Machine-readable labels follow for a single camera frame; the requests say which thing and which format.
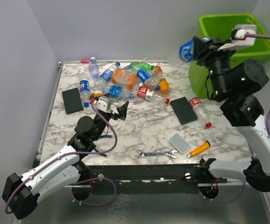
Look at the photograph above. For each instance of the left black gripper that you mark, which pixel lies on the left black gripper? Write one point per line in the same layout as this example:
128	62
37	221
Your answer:
121	110

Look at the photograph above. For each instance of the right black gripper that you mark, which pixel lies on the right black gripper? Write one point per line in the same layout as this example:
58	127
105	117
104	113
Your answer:
199	44

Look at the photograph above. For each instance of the blue label water bottle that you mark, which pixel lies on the blue label water bottle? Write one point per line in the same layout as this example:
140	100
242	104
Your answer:
183	54

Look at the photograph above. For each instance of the small orange juice bottle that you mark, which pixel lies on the small orange juice bottle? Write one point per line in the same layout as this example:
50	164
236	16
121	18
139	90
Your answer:
96	95

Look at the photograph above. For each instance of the pepsi bottle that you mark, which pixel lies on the pepsi bottle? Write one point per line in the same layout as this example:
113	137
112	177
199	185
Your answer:
84	92

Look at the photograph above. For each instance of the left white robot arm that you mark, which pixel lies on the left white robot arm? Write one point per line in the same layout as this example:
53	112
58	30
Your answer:
22	193

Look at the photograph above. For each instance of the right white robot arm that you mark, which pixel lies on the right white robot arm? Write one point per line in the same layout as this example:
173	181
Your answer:
234	88

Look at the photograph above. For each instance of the red label bottle by bin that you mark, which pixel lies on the red label bottle by bin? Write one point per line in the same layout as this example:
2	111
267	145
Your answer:
200	111

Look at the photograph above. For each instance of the crushed blue label bottle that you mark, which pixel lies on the crushed blue label bottle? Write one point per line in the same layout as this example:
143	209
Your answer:
116	92

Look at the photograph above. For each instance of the orange label bottle centre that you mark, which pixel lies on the orange label bottle centre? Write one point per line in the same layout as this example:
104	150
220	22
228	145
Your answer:
124	78

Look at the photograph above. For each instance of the orange label bottle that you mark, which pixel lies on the orange label bottle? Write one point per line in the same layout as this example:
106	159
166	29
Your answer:
157	72
124	78

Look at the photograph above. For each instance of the blue label bottle back left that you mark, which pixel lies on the blue label bottle back left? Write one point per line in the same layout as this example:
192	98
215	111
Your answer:
107	74

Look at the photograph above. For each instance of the blue label bottle back right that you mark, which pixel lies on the blue label bottle back right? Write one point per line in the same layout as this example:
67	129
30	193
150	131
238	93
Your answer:
148	80

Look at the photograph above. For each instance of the green sprite bottle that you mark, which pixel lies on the green sprite bottle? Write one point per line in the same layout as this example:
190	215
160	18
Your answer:
136	66

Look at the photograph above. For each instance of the loose red bottle cap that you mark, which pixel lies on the loose red bottle cap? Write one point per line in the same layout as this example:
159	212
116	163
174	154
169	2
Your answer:
167	100

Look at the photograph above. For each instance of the silver open-end wrench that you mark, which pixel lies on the silver open-end wrench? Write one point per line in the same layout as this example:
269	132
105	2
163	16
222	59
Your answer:
169	154

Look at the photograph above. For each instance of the small clear bottle back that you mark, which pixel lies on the small clear bottle back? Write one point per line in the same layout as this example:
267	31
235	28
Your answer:
93	68

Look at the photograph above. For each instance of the left black foam pad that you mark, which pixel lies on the left black foam pad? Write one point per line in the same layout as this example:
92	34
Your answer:
72	101

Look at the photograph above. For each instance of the black foam pad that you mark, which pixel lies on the black foam pad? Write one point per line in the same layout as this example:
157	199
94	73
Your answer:
183	110
72	101

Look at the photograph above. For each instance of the orange label bottle back right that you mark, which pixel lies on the orange label bottle back right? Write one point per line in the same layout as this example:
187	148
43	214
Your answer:
157	72

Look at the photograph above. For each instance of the right black foam pad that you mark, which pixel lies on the right black foam pad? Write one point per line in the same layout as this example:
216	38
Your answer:
183	110

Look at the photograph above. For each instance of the grey rectangular sharpening stone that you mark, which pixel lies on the grey rectangular sharpening stone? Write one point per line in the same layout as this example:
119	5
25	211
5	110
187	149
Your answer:
180	144

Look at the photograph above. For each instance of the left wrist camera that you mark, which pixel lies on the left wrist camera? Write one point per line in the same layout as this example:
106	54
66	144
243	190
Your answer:
102	103

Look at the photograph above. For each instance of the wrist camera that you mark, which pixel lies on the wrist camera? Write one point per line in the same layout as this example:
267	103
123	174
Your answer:
239	40
102	103

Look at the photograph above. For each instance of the blue handled pliers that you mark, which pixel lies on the blue handled pliers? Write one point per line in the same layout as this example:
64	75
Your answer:
104	143

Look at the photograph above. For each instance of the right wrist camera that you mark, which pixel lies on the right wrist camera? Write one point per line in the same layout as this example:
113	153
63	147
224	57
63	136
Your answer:
239	40

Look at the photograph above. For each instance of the black base frame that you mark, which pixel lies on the black base frame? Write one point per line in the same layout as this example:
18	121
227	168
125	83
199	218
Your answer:
146	179

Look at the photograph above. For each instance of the orange screwdriver handle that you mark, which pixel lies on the orange screwdriver handle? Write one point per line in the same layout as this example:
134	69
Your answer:
199	149

